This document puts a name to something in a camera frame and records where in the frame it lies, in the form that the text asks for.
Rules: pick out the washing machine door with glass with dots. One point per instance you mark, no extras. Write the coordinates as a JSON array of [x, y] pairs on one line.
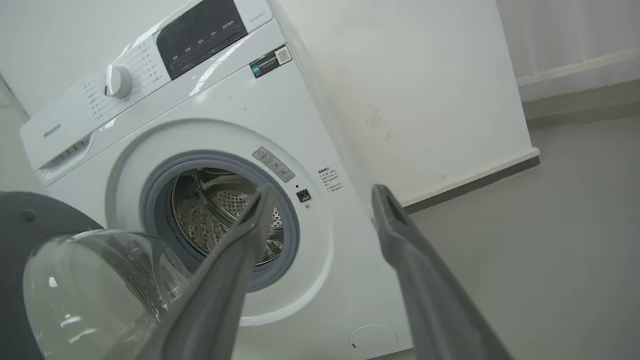
[[75, 280]]

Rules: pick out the grey rubber door gasket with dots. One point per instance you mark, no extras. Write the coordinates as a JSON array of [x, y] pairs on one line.
[[160, 200]]

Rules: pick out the black label sticker with QR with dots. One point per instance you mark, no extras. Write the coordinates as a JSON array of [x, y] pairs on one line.
[[271, 61]]

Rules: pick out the steel washing drum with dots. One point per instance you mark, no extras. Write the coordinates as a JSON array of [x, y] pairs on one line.
[[215, 210]]

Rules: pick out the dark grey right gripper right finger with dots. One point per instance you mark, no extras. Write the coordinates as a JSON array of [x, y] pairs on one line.
[[430, 300]]

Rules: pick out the grey warning sticker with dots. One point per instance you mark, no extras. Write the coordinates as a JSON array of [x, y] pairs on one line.
[[273, 164]]

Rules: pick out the white front-load washing machine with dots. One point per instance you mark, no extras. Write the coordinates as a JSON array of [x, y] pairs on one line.
[[280, 125]]

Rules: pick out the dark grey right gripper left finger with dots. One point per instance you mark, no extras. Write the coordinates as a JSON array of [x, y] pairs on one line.
[[215, 295]]

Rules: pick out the white detergent drawer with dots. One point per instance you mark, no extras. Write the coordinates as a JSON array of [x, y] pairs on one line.
[[55, 132]]

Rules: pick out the black display control panel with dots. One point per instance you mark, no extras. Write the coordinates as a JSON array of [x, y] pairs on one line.
[[200, 35]]

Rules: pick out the white program dial knob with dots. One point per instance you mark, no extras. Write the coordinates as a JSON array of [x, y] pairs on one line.
[[118, 81]]

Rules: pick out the round filter cover flap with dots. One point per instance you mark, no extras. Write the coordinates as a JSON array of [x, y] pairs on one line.
[[372, 341]]

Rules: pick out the black door latch socket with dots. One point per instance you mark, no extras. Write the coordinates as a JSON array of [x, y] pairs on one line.
[[303, 195]]

